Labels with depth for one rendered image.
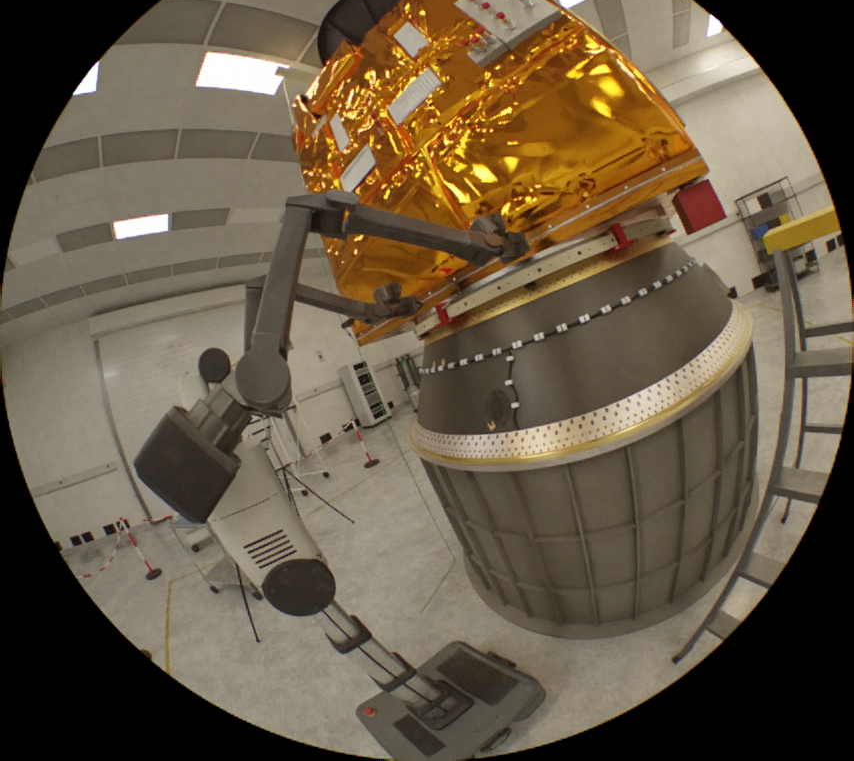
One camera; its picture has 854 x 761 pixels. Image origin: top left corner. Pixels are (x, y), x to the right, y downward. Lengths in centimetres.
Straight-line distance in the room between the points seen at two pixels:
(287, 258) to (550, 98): 99
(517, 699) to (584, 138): 199
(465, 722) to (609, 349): 148
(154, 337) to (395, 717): 816
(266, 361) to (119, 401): 791
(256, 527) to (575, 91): 144
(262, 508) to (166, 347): 774
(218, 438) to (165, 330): 797
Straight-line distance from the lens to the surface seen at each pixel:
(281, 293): 47
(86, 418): 867
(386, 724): 155
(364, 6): 272
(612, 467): 95
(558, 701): 164
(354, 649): 90
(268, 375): 39
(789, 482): 101
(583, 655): 171
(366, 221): 62
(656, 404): 91
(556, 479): 97
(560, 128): 108
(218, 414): 41
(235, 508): 58
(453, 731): 144
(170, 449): 41
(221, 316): 845
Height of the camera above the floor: 159
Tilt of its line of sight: 3 degrees up
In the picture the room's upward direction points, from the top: 22 degrees counter-clockwise
